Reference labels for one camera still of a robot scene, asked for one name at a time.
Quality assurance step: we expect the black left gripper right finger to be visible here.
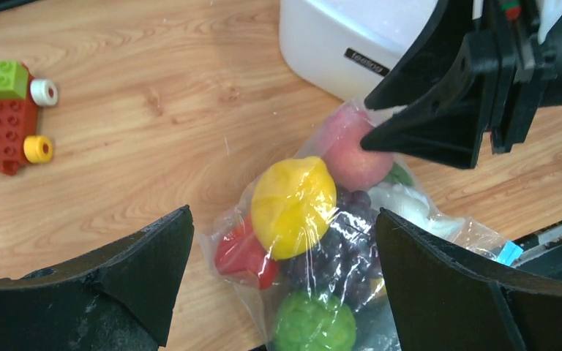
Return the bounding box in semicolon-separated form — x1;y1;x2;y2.
376;210;562;350

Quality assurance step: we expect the green custard apple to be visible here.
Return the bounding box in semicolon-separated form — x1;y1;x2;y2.
272;291;356;351

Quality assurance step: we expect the yellow lemon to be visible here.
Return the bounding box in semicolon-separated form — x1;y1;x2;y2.
250;156;337;260

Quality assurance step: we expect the white plastic basket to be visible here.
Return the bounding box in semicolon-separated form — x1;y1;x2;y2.
279;0;436;100

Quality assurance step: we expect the red orange wax apple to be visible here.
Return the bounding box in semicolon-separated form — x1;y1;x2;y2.
214;215;279;290

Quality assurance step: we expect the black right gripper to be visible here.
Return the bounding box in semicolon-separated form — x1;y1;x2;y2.
361;0;562;170

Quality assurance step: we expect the red green toy car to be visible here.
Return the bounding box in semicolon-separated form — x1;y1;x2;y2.
0;61;59;176

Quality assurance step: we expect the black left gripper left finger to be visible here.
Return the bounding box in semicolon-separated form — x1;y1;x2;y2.
0;206;194;350

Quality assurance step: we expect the white garlic bulb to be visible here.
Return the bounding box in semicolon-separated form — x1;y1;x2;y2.
367;183;465;238

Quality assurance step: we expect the pink peach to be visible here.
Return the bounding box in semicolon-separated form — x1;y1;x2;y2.
318;105;394;192

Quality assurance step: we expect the clear zip top bag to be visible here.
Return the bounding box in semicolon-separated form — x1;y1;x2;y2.
201;99;522;350

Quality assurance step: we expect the purple grape bunch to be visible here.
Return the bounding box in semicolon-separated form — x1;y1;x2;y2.
282;186;382;312

